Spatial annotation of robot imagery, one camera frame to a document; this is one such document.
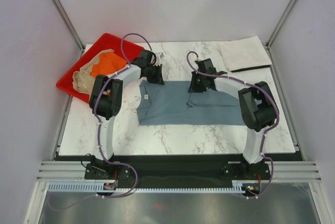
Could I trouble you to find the orange t-shirt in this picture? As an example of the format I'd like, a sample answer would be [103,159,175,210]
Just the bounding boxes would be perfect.
[90,52,127,77]

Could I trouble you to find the white slotted cable duct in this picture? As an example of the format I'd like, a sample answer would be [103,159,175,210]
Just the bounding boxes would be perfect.
[47,181,262,194]

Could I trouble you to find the grey-blue t-shirt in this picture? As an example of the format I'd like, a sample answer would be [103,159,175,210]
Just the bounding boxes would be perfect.
[137,81,244,126]

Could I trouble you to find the white folded mat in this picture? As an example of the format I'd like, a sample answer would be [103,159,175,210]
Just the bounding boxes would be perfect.
[219,36,272,72]

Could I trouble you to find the right aluminium frame post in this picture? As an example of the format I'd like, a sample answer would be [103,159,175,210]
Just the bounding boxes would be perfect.
[264,0,298,51]

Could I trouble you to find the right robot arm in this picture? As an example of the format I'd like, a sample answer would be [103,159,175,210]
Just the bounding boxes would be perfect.
[189,59,279,180]

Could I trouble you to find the aluminium frame post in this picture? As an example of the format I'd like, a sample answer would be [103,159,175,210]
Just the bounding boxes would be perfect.
[264,0,298,51]
[50,0,85,53]

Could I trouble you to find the beige t-shirt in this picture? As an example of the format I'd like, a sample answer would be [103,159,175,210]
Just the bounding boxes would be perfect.
[72,49,114,96]

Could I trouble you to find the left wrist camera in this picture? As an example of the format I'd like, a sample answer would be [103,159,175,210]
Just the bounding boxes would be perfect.
[154,52,164,65]

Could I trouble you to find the left aluminium frame post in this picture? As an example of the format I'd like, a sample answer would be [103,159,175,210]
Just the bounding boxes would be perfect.
[50,0,85,53]

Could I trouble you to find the red plastic bin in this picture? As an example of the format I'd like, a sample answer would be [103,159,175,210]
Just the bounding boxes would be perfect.
[57,33,143,103]

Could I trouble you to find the purple cable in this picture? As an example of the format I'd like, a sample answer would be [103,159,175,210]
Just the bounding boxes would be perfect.
[186,51,280,201]
[94,33,158,167]

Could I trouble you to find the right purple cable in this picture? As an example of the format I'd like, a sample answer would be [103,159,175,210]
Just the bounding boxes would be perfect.
[186,51,280,201]

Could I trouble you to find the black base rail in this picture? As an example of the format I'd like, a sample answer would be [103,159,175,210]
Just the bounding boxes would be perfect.
[84,152,270,189]

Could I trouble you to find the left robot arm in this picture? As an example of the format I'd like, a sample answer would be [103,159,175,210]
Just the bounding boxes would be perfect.
[84,50,164,180]

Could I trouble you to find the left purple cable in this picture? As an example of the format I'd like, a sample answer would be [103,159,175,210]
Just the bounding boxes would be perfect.
[94,33,158,167]

